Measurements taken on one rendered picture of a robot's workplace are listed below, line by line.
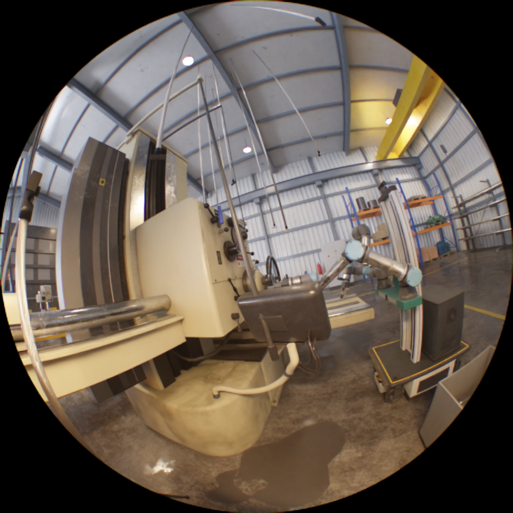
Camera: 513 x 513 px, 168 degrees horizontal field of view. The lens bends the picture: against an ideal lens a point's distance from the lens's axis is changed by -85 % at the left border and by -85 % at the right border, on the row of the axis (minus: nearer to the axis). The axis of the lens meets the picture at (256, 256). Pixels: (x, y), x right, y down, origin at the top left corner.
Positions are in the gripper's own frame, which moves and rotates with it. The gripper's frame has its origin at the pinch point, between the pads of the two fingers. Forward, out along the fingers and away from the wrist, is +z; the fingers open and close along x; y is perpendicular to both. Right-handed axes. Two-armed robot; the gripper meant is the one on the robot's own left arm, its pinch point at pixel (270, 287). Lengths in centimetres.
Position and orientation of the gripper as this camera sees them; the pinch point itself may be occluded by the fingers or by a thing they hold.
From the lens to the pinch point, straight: 119.3
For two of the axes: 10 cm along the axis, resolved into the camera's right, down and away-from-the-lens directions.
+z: -9.3, 2.2, 2.9
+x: -2.5, 2.1, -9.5
